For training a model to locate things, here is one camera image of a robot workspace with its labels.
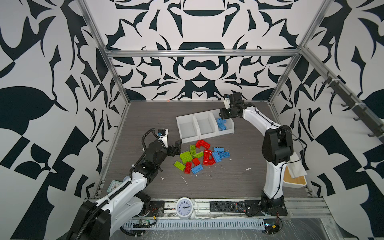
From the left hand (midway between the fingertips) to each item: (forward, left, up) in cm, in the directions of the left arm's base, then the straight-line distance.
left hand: (173, 136), depth 81 cm
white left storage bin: (+16, -8, -14) cm, 23 cm away
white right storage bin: (+17, -36, -13) cm, 41 cm away
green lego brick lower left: (-10, -2, -15) cm, 18 cm away
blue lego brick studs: (-1, -26, -14) cm, 30 cm away
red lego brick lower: (-12, -7, -16) cm, 21 cm away
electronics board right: (-40, -46, -17) cm, 63 cm away
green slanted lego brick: (-4, -14, -15) cm, 21 cm away
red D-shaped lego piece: (-6, -19, -15) cm, 25 cm away
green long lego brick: (0, -10, -15) cm, 19 cm away
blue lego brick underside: (-4, -29, -15) cm, 33 cm away
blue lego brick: (+19, -30, -14) cm, 38 cm away
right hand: (+20, -30, -4) cm, 37 cm away
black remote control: (-31, -26, -15) cm, 44 cm away
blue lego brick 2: (-13, -12, -15) cm, 23 cm away
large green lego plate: (-5, -6, -15) cm, 17 cm away
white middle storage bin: (+19, -20, -16) cm, 32 cm away
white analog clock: (-31, -5, -14) cm, 35 cm away
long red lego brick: (+3, -16, -14) cm, 21 cm away
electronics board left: (-37, +16, -19) cm, 44 cm away
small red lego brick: (-7, -12, -16) cm, 21 cm away
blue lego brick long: (-6, -24, -14) cm, 29 cm away
